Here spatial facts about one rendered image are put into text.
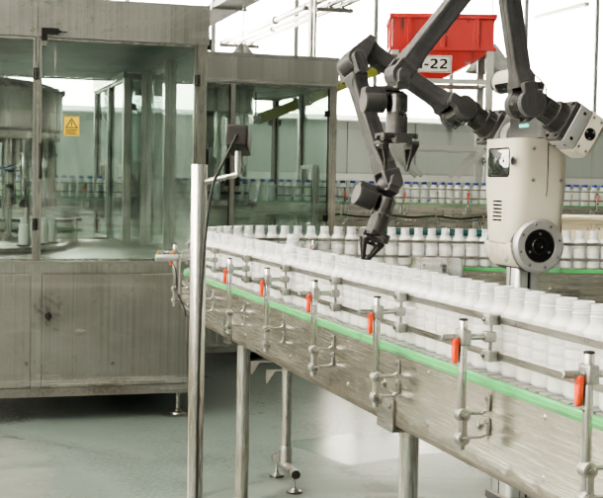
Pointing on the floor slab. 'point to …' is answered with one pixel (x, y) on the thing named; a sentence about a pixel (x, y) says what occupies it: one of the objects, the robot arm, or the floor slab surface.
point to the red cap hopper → (438, 66)
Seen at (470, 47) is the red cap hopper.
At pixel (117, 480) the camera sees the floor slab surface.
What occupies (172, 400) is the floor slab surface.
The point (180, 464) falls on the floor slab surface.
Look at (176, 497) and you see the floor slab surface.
